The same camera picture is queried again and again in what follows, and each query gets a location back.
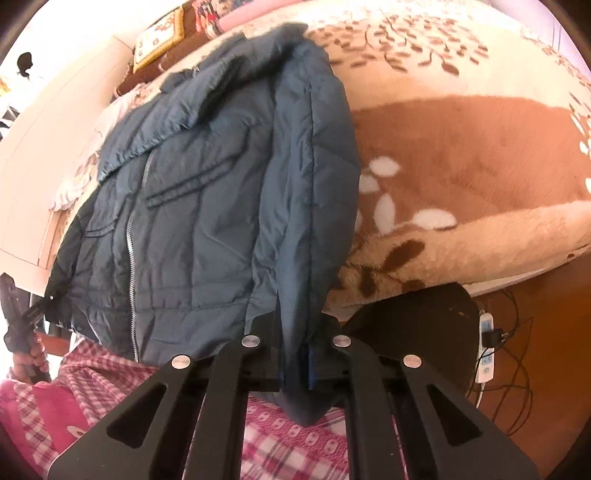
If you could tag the white power strip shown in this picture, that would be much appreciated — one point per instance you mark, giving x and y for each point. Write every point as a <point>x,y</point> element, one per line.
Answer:
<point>485,367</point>

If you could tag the pink plaid pajamas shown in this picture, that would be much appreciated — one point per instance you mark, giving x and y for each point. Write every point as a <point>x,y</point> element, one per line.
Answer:
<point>295,443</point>

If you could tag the dark blue quilted jacket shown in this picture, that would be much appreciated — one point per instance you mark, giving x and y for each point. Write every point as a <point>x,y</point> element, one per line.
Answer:
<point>221,207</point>

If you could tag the light floral cloth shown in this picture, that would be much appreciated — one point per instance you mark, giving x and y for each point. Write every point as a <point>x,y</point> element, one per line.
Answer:
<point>76,184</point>

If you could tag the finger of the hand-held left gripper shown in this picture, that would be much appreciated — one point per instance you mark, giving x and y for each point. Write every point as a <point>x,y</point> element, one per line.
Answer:
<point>41,309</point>

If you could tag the colourful cartoon print pillow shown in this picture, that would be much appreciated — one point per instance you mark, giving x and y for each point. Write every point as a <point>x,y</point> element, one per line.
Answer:
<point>207,18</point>

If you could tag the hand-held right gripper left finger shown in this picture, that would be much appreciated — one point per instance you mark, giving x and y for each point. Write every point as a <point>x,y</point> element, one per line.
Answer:
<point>263,353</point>

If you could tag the dark brown striped blanket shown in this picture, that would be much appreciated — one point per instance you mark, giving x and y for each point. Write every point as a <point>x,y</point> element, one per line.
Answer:
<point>187,51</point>

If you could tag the pink grey striped pillow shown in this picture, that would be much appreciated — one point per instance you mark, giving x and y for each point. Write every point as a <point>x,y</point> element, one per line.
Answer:
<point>240,23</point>

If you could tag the white bed headboard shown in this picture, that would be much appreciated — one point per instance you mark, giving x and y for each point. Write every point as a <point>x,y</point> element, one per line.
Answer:
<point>51,152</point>

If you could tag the brown leaf-pattern fleece blanket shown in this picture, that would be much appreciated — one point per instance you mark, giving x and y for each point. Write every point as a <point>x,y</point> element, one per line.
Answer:
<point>461,152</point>

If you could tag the black plug adapter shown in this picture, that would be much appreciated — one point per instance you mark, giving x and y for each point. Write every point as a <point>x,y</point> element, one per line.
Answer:
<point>494,338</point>

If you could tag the dark wall ornament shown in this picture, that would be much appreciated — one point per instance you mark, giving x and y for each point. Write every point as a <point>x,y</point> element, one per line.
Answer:
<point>25,62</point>

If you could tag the yellow embroidered pillow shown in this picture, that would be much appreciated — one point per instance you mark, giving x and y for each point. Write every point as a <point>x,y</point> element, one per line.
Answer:
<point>159,39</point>

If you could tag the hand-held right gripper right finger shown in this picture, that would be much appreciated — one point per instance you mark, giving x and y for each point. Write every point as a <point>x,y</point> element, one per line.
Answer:
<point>330,364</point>

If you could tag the black stool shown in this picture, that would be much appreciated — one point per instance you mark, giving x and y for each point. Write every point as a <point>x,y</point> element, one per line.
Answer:
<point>415,323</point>

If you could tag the person's left hand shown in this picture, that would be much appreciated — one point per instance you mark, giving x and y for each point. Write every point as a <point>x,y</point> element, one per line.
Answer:
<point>23,364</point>

